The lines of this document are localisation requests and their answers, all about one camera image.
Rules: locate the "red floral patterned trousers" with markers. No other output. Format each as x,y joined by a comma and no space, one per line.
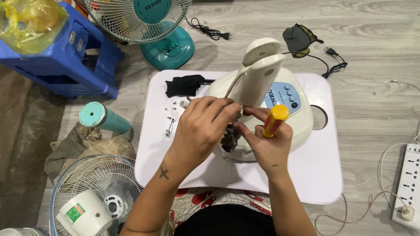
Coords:
213,198

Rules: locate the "teal desk fan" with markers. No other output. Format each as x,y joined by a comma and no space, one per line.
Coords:
167,49

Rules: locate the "white motor cover green label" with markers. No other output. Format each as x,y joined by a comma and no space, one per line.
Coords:
83,213

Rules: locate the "yellow plastic bag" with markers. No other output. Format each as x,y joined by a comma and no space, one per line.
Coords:
29,23

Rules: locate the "black shirt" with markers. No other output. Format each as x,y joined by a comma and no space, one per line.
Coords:
226,223

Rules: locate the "small white plastic cylinder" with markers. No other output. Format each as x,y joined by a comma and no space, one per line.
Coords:
183,104

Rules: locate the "person's right hand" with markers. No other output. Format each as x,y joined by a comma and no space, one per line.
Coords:
272,150

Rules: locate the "dark grey cloth pouch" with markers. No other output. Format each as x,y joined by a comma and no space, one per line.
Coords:
298,39

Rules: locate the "person's left hand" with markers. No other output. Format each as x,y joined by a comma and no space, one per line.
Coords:
197,131

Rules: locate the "grey white round container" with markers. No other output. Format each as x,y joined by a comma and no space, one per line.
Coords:
19,232

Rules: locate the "teal fan neck cylinder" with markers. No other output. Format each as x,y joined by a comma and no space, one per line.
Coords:
105,118

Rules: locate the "brown grey rag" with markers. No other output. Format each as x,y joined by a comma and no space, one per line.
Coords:
75,147

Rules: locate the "cream fan base with neck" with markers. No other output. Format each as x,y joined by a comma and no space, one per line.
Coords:
295,127

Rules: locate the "group of small metal screws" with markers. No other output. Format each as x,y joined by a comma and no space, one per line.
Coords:
174,105

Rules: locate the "black cloth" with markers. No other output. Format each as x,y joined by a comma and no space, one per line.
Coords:
183,85

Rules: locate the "blue plastic stool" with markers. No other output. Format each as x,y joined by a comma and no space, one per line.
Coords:
65,68

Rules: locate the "brown floor mat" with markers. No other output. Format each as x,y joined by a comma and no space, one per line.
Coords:
23,147

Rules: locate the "white fan grille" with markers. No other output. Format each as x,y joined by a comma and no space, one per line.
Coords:
98,173

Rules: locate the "white power strip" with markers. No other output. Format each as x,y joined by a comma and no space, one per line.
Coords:
408,177

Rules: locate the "white lap table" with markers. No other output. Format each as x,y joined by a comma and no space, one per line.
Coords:
311,164

